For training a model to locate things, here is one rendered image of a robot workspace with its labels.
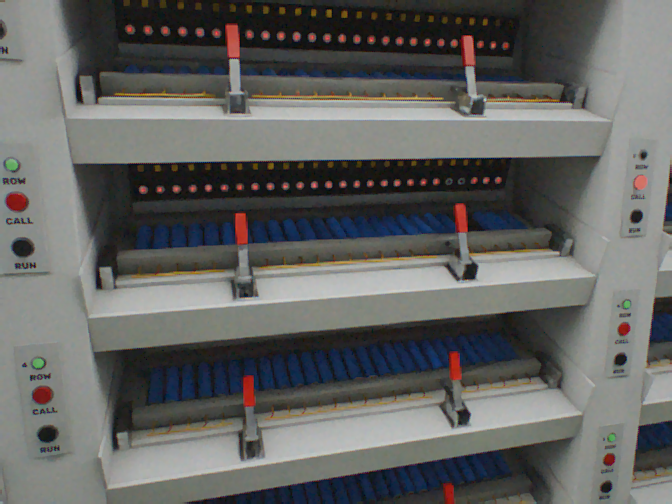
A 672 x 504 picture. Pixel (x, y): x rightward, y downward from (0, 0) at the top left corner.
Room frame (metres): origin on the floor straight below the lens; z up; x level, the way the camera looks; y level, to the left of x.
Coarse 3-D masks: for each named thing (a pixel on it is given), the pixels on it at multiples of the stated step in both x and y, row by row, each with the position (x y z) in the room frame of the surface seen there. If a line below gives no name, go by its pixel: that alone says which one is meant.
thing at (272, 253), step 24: (312, 240) 0.64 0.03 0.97; (336, 240) 0.64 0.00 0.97; (360, 240) 0.64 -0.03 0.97; (384, 240) 0.65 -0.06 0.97; (408, 240) 0.65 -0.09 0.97; (432, 240) 0.66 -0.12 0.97; (456, 240) 0.67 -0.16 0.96; (480, 240) 0.68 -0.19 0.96; (504, 240) 0.69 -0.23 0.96; (528, 240) 0.70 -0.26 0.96; (120, 264) 0.57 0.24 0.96; (144, 264) 0.57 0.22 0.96; (168, 264) 0.58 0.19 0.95; (192, 264) 0.59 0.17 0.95; (216, 264) 0.60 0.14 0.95; (264, 264) 0.61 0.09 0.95; (312, 264) 0.61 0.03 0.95
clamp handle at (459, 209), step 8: (456, 208) 0.63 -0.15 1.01; (464, 208) 0.63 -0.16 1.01; (456, 216) 0.63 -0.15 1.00; (464, 216) 0.63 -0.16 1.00; (456, 224) 0.63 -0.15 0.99; (464, 224) 0.63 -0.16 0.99; (456, 232) 0.63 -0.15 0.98; (464, 232) 0.63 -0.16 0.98; (464, 240) 0.62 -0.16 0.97; (464, 248) 0.62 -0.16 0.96; (464, 256) 0.62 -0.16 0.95
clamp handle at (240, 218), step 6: (240, 216) 0.57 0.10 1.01; (240, 222) 0.57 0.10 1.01; (246, 222) 0.57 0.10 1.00; (240, 228) 0.56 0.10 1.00; (246, 228) 0.57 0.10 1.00; (240, 234) 0.56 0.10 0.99; (246, 234) 0.56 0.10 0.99; (240, 240) 0.56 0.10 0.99; (246, 240) 0.56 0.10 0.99; (240, 246) 0.56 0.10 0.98; (246, 246) 0.56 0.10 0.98; (240, 252) 0.56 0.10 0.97; (246, 252) 0.56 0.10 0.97; (240, 258) 0.56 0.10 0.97; (246, 258) 0.56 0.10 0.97; (240, 264) 0.55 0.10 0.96; (246, 264) 0.55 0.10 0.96; (240, 270) 0.55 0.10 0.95; (246, 270) 0.55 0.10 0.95; (240, 276) 0.55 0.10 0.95; (246, 276) 0.55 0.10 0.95
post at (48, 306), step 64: (64, 0) 0.55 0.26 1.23; (0, 64) 0.48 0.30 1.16; (0, 128) 0.48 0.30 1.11; (64, 128) 0.50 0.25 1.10; (64, 192) 0.49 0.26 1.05; (0, 256) 0.48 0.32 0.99; (64, 256) 0.49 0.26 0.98; (0, 320) 0.48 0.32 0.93; (64, 320) 0.49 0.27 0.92; (0, 384) 0.47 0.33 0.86; (64, 384) 0.49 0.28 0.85; (0, 448) 0.47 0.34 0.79
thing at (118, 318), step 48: (432, 192) 0.77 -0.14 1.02; (480, 192) 0.79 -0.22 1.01; (528, 192) 0.80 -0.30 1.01; (96, 240) 0.57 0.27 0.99; (576, 240) 0.69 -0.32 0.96; (96, 288) 0.54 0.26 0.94; (144, 288) 0.55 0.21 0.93; (192, 288) 0.56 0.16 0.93; (288, 288) 0.57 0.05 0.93; (336, 288) 0.58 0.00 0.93; (384, 288) 0.58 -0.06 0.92; (432, 288) 0.59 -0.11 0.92; (480, 288) 0.61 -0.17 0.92; (528, 288) 0.62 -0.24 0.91; (576, 288) 0.64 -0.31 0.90; (96, 336) 0.50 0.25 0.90; (144, 336) 0.52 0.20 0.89; (192, 336) 0.53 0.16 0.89; (240, 336) 0.55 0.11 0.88
